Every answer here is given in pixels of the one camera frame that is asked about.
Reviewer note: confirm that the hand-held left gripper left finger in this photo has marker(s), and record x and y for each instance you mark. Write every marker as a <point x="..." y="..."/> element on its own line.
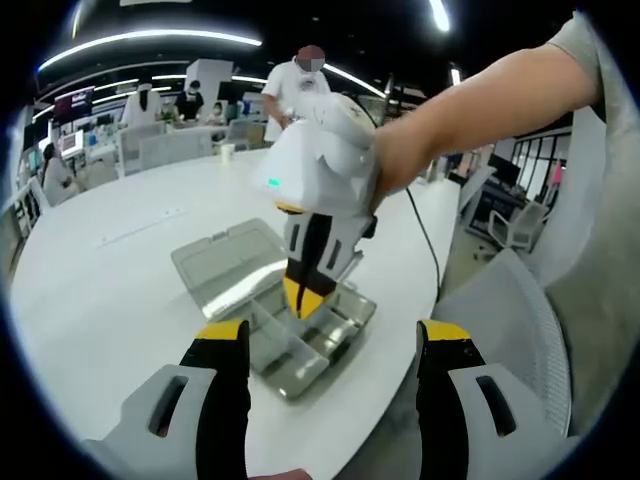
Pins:
<point x="165" y="415"/>

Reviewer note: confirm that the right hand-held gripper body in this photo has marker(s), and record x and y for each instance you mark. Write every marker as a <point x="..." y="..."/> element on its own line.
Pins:
<point x="320" y="165"/>

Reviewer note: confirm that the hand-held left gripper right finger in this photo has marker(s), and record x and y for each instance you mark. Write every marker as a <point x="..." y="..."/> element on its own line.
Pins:
<point x="475" y="415"/>

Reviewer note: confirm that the clear grey guide fixture box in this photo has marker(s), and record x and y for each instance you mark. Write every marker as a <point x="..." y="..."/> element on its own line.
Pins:
<point x="225" y="270"/>

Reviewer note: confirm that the clear plastic divider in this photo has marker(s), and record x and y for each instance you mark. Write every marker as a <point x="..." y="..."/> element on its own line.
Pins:
<point x="272" y="332"/>

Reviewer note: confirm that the person's left hand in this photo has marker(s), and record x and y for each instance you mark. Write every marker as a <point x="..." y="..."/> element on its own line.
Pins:
<point x="280" y="474"/>

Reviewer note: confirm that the white paper cup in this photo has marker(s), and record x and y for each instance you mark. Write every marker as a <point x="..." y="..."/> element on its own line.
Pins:
<point x="226" y="153"/>

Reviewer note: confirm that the grey mesh office chair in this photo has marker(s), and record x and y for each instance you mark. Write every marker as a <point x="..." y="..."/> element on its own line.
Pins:
<point x="505" y="325"/>

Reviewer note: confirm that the white office chair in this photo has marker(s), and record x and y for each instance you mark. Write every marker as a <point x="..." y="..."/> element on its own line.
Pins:
<point x="515" y="225"/>

